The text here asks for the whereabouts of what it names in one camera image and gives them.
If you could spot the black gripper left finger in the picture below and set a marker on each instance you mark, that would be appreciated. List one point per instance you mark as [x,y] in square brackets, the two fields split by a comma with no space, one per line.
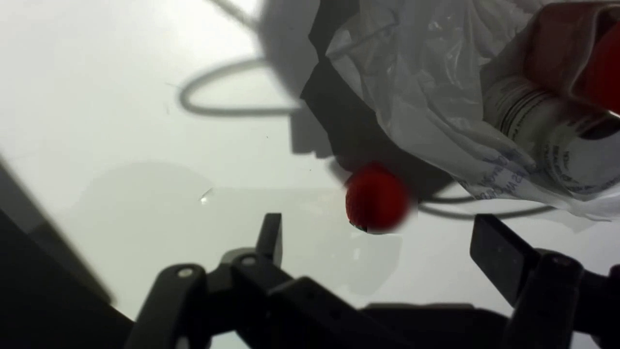
[255,297]

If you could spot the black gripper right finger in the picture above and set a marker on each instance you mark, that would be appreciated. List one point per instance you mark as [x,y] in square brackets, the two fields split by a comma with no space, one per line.
[554,295]

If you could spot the white pill bottle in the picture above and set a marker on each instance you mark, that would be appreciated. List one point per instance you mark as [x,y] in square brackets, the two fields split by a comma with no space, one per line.
[575,146]

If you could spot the brown jar red lid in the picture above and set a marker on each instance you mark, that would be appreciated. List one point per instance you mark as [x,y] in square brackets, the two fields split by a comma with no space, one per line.
[575,51]

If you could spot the white plastic bag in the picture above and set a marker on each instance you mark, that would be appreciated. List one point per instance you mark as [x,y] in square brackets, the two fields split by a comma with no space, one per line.
[401,84]

